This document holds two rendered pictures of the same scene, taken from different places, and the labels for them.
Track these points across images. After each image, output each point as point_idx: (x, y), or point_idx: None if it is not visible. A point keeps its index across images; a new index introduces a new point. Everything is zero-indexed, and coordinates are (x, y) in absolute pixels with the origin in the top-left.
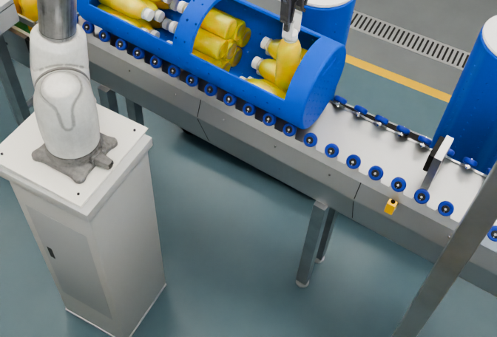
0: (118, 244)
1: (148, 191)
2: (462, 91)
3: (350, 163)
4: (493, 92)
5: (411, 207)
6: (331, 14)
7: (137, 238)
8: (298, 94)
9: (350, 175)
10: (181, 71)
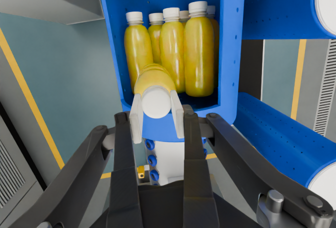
0: (9, 7)
1: None
2: (279, 136)
3: (146, 143)
4: (281, 165)
5: (151, 179)
6: (312, 28)
7: (47, 7)
8: None
9: (145, 139)
10: None
